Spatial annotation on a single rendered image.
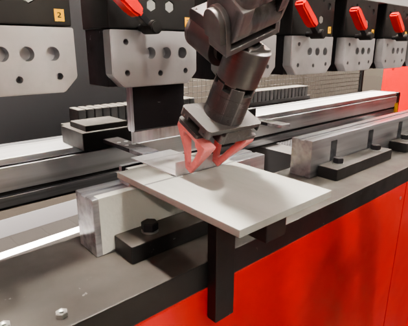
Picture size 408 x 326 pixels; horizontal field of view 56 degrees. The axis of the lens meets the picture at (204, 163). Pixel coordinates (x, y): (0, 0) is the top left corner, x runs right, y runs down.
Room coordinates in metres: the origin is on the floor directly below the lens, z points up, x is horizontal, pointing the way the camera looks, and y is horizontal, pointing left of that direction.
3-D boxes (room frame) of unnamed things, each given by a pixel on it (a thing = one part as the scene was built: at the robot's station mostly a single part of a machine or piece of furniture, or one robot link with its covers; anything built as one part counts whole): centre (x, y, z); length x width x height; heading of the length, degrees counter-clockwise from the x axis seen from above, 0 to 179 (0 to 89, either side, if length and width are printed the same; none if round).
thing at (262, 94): (1.44, -0.24, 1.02); 0.44 x 0.06 x 0.04; 131
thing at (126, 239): (0.62, 0.01, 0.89); 0.30 x 0.05 x 0.03; 131
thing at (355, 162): (0.99, -0.41, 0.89); 0.30 x 0.05 x 0.03; 131
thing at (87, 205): (0.67, 0.04, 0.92); 0.39 x 0.06 x 0.10; 131
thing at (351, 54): (1.01, -0.36, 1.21); 0.15 x 0.09 x 0.17; 131
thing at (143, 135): (0.64, 0.08, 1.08); 0.10 x 0.02 x 0.10; 131
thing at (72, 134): (0.76, 0.18, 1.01); 0.26 x 0.12 x 0.05; 41
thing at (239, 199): (0.52, -0.02, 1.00); 0.26 x 0.18 x 0.01; 41
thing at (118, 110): (1.07, 0.19, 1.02); 0.37 x 0.06 x 0.04; 131
